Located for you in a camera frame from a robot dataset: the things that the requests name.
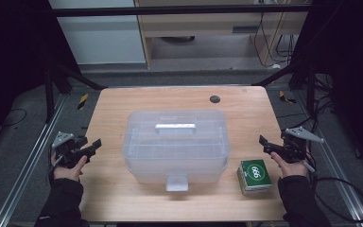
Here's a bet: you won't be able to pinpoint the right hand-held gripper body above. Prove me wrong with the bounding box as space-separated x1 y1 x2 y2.
280 125 325 165

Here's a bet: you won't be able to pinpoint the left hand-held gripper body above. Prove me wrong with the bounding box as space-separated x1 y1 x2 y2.
51 131 91 170

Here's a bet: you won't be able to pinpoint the green and white carton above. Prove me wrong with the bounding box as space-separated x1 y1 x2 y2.
235 158 273 196

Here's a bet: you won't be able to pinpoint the clear plastic storage box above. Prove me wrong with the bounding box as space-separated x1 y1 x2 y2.
121 109 232 193

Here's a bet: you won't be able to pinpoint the person's right hand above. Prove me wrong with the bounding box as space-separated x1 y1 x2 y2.
269 151 310 180

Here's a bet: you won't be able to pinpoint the person's left hand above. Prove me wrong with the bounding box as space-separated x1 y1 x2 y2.
50 152 88 183

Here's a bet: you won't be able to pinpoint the yellow black striped tape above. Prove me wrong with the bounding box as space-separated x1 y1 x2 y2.
77 92 90 111
278 90 298 105

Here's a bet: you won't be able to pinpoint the black metal stand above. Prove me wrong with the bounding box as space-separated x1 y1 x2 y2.
251 56 317 118
43 60 109 125

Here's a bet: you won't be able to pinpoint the white cabinet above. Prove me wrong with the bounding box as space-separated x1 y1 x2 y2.
47 0 147 66

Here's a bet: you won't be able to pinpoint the light wooden desk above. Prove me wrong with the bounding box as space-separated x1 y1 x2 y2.
133 0 313 69

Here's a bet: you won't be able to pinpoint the black horizontal bar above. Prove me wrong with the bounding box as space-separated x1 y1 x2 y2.
50 5 313 18

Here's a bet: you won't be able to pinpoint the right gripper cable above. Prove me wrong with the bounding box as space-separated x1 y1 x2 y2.
302 159 318 183

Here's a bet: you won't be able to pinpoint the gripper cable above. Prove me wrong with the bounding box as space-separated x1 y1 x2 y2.
302 159 318 183
46 153 64 179

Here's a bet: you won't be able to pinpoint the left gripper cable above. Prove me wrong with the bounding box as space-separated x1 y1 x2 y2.
46 153 64 179

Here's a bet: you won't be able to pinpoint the metal floor rail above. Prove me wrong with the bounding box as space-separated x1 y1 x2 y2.
0 94 68 227
295 90 363 227

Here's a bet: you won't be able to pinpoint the black cable bundle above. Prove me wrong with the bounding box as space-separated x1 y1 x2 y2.
277 73 339 134

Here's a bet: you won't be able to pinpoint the thin black floor cable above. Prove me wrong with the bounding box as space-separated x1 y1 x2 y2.
0 107 28 129

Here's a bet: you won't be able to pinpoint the black cables under desk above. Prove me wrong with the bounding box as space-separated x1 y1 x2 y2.
252 11 298 69

